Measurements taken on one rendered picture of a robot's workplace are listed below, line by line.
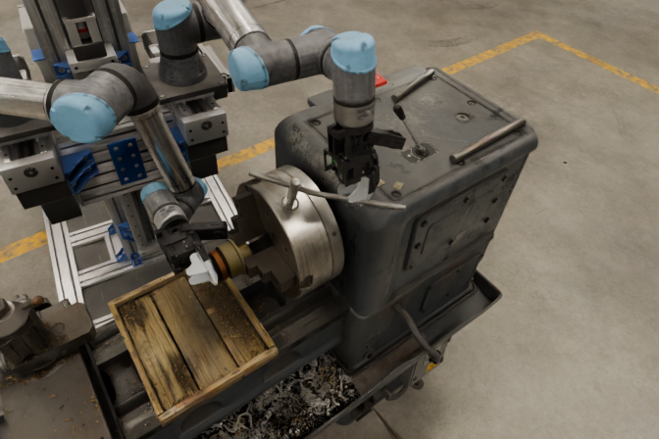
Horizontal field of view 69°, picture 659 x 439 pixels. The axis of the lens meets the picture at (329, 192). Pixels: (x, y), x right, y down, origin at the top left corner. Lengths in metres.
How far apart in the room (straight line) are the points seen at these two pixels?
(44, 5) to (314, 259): 1.07
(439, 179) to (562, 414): 1.47
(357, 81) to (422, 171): 0.40
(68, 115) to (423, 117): 0.85
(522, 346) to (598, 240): 0.91
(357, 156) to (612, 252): 2.33
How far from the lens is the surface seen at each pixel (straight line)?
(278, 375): 1.42
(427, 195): 1.10
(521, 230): 2.92
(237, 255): 1.13
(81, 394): 1.21
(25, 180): 1.55
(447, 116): 1.35
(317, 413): 1.53
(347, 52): 0.80
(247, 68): 0.84
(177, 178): 1.38
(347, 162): 0.89
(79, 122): 1.16
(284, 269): 1.11
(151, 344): 1.31
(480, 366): 2.34
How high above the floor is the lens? 2.00
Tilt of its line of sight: 44 degrees down
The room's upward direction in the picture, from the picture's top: 4 degrees clockwise
